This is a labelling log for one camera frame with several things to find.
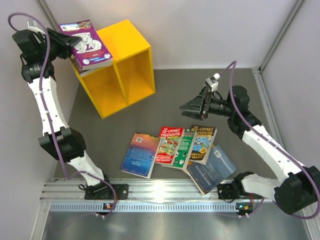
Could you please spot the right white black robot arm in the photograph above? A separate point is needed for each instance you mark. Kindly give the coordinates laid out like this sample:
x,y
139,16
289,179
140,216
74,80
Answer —
x,y
295,186

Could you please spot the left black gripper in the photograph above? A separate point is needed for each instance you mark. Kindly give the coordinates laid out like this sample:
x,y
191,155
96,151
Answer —
x,y
65,50

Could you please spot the green cover paperback book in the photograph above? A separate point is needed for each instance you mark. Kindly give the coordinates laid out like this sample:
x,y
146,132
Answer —
x,y
183,153

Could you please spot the aluminium mounting rail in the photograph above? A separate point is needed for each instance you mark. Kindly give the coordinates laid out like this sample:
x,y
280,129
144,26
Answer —
x,y
167,191

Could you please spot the perforated metal cable tray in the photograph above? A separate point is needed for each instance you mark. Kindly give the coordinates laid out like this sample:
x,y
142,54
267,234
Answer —
x,y
143,207

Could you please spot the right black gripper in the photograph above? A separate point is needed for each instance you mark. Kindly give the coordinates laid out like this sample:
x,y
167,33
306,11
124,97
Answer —
x,y
197,104

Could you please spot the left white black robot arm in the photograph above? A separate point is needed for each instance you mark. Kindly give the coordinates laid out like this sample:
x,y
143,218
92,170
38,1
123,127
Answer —
x,y
63,143

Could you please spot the blue orange gradient cover book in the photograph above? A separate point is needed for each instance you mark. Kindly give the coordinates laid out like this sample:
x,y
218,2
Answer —
x,y
140,157

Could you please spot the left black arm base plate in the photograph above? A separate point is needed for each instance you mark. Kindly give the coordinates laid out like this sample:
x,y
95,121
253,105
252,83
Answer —
x,y
115,190

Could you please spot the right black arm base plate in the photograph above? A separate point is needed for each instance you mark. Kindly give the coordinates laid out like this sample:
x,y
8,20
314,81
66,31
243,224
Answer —
x,y
227,192

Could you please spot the yellow blue 169-storey treehouse book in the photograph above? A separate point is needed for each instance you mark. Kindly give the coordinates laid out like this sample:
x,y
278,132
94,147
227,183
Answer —
x,y
203,143

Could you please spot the purple cover paperback book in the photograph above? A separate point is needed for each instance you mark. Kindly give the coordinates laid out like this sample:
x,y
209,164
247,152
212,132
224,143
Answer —
x,y
90,52

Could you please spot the yellow wooden cubby shelf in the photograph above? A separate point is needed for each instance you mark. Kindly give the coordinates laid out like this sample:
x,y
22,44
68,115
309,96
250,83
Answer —
x,y
130,77

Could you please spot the dark blue nineteen eighty-four book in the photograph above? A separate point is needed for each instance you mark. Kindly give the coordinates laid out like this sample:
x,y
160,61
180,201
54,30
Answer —
x,y
209,175

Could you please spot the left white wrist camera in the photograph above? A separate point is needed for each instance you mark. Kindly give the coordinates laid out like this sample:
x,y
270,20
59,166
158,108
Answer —
x,y
33,26

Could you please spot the dark orange cover paperback book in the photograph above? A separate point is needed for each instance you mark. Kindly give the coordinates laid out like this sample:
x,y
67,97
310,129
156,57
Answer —
x,y
82,73

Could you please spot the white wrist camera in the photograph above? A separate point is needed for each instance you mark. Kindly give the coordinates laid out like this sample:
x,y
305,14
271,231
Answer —
x,y
33,26
212,82

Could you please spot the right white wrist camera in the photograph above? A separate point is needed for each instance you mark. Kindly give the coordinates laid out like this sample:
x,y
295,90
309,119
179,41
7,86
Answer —
x,y
212,82

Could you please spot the red 13-storey treehouse book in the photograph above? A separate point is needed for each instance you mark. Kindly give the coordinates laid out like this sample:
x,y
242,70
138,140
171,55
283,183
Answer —
x,y
170,139

